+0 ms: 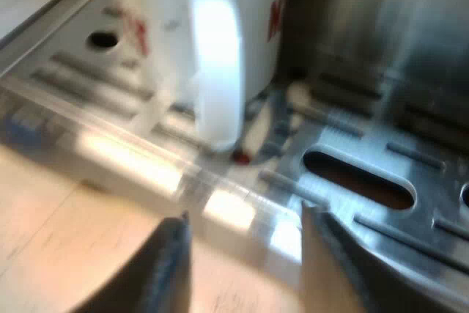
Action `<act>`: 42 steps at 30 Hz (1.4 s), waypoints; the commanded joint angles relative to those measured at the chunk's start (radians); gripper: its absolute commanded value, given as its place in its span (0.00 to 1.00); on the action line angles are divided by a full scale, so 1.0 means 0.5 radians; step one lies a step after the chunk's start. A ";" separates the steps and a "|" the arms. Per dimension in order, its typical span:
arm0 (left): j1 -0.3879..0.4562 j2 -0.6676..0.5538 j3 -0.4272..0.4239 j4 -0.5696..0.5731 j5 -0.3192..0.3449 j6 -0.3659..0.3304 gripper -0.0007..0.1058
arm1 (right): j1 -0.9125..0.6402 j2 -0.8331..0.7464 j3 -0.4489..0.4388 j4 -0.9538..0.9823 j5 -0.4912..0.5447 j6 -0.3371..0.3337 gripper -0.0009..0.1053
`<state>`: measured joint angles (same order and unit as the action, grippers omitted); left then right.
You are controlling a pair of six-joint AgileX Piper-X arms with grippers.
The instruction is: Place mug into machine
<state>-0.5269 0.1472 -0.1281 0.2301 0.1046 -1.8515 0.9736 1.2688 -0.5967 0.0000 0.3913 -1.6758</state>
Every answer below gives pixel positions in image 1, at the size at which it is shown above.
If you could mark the white mug with red and black print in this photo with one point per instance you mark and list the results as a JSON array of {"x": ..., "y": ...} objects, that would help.
[{"x": 216, "y": 45}]

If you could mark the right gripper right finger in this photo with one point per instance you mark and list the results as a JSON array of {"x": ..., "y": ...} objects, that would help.
[{"x": 337, "y": 276}]

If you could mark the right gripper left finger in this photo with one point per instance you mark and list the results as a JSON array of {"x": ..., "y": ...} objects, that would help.
[{"x": 161, "y": 272}]

